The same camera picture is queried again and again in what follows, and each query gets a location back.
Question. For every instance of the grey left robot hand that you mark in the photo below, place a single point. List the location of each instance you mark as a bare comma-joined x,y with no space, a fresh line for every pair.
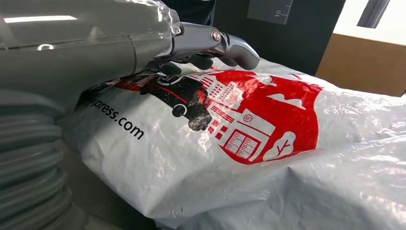
79,47

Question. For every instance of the white red-print courier bag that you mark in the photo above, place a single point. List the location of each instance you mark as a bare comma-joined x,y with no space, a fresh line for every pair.
222,165

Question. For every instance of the black inbound scanner machine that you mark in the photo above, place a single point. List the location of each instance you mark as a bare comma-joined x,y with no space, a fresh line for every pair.
301,44

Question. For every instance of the brown cardboard box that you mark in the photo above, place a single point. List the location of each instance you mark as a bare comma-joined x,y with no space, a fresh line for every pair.
361,66

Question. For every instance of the black yellow ruler label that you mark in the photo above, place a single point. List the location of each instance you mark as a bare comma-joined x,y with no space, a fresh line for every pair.
269,11

